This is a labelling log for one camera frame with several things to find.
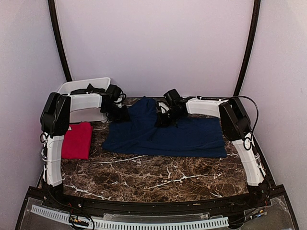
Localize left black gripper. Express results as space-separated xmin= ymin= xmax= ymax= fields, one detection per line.
xmin=104 ymin=103 xmax=131 ymax=123

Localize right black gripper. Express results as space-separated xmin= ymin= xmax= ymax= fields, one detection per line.
xmin=155 ymin=107 xmax=183 ymax=127

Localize navy blue t-shirt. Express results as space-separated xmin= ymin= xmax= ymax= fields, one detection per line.
xmin=102 ymin=97 xmax=227 ymax=158

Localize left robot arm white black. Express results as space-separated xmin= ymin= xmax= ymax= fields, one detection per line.
xmin=40 ymin=84 xmax=130 ymax=187

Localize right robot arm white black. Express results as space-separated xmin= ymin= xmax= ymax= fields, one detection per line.
xmin=156 ymin=89 xmax=266 ymax=186

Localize white plastic bin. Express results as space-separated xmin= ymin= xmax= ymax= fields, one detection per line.
xmin=57 ymin=77 xmax=111 ymax=123

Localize black clothes in bin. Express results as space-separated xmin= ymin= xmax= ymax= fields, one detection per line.
xmin=70 ymin=83 xmax=106 ymax=95

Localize folded red t-shirt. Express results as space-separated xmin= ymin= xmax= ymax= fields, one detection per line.
xmin=61 ymin=122 xmax=93 ymax=160

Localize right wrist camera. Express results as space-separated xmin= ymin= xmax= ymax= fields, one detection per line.
xmin=156 ymin=101 xmax=170 ymax=114

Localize white slotted cable duct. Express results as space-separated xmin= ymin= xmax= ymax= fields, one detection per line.
xmin=31 ymin=205 xmax=229 ymax=230

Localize black curved front rail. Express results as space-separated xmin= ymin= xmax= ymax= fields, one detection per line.
xmin=16 ymin=185 xmax=295 ymax=230

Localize left black frame post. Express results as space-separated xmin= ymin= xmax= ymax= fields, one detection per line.
xmin=47 ymin=0 xmax=72 ymax=82

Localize black frame post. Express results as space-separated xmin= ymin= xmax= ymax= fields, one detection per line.
xmin=47 ymin=0 xmax=72 ymax=82
xmin=233 ymin=0 xmax=261 ymax=96

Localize right black frame post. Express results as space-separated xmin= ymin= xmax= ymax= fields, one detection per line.
xmin=233 ymin=0 xmax=261 ymax=96

